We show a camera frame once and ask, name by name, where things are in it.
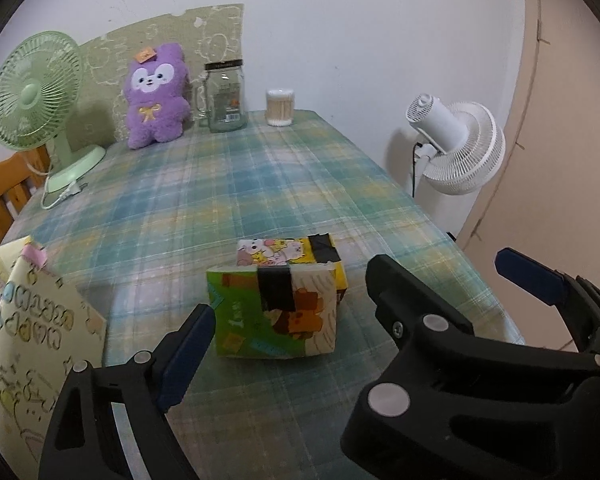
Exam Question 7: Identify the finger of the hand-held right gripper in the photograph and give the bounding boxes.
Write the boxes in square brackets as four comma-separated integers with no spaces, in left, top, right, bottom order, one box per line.
[341,254,600,480]
[496,247,600,366]

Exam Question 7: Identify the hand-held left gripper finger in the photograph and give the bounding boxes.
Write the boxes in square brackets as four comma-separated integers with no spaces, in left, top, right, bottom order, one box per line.
[39,304,216,480]

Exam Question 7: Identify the green cartoon print tissue pack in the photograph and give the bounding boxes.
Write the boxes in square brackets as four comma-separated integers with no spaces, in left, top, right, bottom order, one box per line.
[206,265,339,361]

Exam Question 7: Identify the yellow cartoon print storage box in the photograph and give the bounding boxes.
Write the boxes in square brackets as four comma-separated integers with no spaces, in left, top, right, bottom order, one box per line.
[0,235,109,476]

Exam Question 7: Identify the beige door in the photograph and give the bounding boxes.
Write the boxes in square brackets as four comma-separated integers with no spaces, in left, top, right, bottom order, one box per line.
[455,0,600,346]

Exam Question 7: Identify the white fan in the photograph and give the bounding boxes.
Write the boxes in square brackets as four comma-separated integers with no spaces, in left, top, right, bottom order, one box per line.
[405,92,507,197]

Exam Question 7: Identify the plaid tablecloth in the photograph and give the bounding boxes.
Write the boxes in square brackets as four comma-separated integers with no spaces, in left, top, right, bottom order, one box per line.
[0,109,527,480]

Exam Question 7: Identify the cotton swab container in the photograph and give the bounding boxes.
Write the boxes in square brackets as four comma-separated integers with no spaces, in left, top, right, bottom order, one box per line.
[265,88,296,128]

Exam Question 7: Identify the wooden chair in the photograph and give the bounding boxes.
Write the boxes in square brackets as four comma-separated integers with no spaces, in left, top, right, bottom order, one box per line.
[0,147,52,257]

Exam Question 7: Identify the purple plush toy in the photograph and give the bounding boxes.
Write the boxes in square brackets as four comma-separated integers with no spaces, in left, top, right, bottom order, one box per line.
[123,43,192,151]

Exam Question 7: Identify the glass jar with black lid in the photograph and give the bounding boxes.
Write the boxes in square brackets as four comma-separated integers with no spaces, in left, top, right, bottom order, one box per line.
[195,60,248,134]

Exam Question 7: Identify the green desk fan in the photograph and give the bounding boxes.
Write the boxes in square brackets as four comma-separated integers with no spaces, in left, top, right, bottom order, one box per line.
[0,30,107,211]

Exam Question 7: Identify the green patterned board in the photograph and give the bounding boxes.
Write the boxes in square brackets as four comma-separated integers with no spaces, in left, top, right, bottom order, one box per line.
[77,3,246,146]

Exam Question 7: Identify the black fan cable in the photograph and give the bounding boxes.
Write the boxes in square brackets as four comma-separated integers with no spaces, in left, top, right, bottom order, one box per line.
[410,141,432,199]

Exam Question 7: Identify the white power cord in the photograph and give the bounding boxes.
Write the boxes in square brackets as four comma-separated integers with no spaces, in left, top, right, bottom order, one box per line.
[41,180,89,210]

